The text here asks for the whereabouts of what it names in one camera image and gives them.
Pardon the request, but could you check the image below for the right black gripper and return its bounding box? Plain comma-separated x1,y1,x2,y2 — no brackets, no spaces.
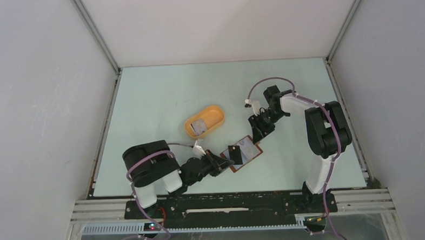
248,108,288,144

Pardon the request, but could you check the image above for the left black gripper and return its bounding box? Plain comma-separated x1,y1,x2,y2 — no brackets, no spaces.
185,148,235,186

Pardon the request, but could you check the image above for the black card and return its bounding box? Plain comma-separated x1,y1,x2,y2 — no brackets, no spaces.
228,145,243,165

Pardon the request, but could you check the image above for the brown leather card holder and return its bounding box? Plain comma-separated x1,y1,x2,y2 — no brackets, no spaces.
221,135,263,172

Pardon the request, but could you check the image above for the orange plastic card tray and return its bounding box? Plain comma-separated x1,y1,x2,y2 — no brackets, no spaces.
184,105,225,140

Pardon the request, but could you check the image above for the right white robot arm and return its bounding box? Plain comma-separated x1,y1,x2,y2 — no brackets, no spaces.
245,85,353,212

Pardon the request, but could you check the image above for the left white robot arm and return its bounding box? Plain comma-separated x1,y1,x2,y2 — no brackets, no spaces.
122,139,235,218

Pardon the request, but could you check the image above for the grey patterned card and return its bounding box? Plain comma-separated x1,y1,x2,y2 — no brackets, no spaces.
190,118,208,136

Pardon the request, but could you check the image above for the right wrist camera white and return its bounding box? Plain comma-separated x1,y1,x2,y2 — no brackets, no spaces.
244,98,262,115

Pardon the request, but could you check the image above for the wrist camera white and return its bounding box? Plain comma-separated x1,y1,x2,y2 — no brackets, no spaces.
192,139,206,157
244,98,262,115

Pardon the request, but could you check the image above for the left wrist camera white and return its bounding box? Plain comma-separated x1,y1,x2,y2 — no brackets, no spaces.
192,139,206,157

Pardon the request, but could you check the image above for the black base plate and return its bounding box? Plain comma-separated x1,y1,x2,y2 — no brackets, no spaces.
124,190,337,229

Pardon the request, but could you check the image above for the white cable duct strip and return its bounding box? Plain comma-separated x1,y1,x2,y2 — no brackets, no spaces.
82,217,306,236

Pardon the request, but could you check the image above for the aluminium frame rail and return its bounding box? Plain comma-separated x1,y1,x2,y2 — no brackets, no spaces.
69,186,397,228

